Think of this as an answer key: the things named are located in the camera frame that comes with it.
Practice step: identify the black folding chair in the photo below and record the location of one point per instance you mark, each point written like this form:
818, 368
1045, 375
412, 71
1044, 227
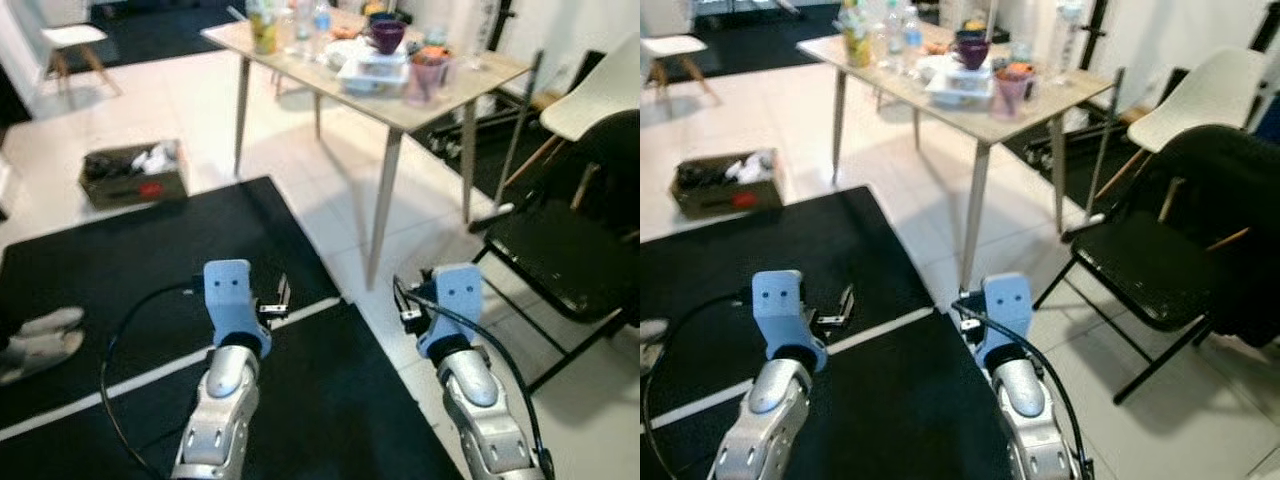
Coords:
1160, 260
560, 250

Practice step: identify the white container stack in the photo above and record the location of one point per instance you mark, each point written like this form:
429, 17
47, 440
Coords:
372, 72
955, 85

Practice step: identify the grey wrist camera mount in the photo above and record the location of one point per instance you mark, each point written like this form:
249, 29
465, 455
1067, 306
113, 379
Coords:
455, 305
1005, 315
232, 300
782, 310

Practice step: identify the light wooden table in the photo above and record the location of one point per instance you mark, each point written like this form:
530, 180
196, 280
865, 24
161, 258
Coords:
900, 85
310, 72

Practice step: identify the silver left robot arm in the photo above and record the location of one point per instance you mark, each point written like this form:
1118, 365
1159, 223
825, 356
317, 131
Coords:
222, 420
770, 420

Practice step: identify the black floor mat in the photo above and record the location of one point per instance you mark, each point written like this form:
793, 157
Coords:
900, 410
330, 400
150, 250
760, 250

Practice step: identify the cardboard box with red mark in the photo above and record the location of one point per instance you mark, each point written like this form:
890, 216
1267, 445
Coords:
130, 185
725, 195

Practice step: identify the purple bowl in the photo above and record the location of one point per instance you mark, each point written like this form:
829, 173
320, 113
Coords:
972, 52
387, 38

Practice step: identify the clear water bottle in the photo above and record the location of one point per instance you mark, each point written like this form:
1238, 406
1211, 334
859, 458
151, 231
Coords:
322, 28
912, 38
893, 35
303, 25

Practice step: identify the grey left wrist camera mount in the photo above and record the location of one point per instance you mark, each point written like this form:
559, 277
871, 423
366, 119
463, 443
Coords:
232, 300
782, 310

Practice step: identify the white shell chair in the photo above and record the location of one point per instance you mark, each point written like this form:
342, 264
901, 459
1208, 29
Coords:
1200, 100
600, 95

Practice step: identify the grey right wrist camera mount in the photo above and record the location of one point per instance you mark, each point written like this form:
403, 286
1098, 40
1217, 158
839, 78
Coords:
455, 305
1005, 315

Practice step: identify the small white stool chair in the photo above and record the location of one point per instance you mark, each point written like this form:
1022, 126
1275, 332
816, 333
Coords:
672, 47
72, 37

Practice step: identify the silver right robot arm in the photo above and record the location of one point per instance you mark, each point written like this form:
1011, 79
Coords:
1030, 420
490, 420

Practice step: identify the tall clear bottle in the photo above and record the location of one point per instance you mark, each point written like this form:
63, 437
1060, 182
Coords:
1069, 40
477, 45

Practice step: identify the pink plastic cup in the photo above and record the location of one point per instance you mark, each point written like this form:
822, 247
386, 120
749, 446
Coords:
1012, 92
426, 80

